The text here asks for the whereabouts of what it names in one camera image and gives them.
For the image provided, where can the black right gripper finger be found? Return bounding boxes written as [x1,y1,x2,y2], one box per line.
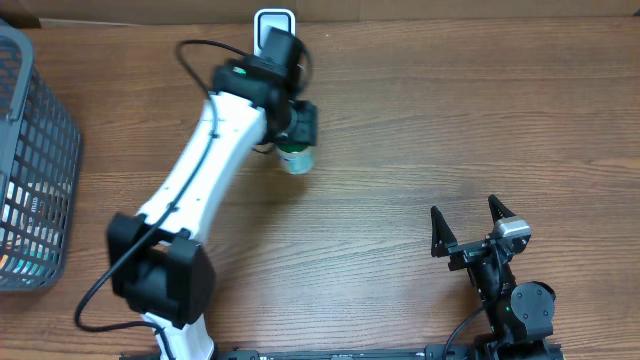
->
[488,194,515,223]
[430,206,458,257]

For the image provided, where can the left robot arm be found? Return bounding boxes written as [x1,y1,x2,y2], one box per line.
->
[106,28,318,359]

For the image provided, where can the white barcode scanner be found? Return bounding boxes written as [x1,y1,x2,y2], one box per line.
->
[253,8,296,55]

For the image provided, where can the grey plastic mesh basket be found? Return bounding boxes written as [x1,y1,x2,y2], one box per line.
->
[1,23,83,293]

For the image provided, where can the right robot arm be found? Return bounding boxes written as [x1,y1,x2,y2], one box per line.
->
[425,195,564,360]

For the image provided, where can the green lid white jar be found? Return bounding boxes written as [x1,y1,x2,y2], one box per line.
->
[276,145,315,175]

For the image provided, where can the items inside basket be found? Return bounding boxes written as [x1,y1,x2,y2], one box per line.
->
[1,180,72,283]

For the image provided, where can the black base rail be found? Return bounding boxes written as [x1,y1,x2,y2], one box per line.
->
[119,342,565,360]

